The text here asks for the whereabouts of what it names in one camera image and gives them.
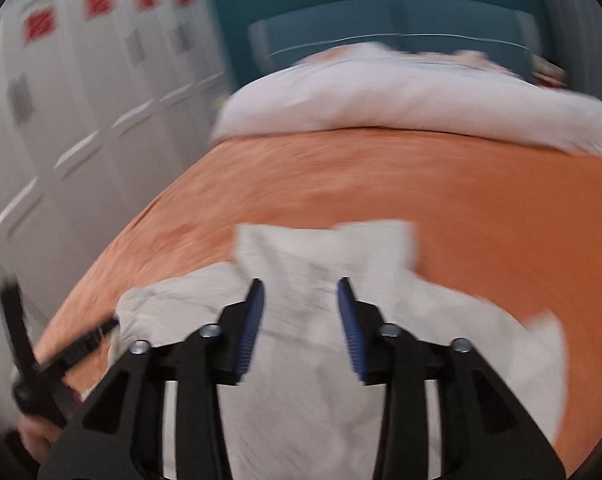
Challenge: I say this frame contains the white duvet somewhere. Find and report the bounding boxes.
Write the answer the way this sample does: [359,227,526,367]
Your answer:
[208,42,602,161]
[104,219,569,480]

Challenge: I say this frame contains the blue padded headboard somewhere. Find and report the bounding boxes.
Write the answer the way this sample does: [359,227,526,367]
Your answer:
[248,0,539,68]

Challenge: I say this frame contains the bed with orange sheet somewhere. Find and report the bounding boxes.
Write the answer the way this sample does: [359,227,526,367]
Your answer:
[31,127,602,480]

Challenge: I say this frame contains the white panelled wardrobe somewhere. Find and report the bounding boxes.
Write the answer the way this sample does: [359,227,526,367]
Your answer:
[0,0,232,431]

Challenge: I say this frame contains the plush toy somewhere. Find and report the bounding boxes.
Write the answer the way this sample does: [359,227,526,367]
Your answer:
[533,57,568,91]

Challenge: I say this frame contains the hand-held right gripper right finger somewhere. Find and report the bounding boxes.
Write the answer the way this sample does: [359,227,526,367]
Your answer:
[335,276,566,480]

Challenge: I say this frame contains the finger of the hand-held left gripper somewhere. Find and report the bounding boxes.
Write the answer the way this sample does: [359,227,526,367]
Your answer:
[35,319,120,377]
[0,281,39,378]

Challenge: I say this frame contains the grey curtain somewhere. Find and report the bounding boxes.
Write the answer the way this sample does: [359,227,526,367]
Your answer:
[531,0,602,111]

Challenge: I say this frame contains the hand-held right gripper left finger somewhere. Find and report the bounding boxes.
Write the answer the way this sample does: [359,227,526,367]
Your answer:
[37,278,266,480]

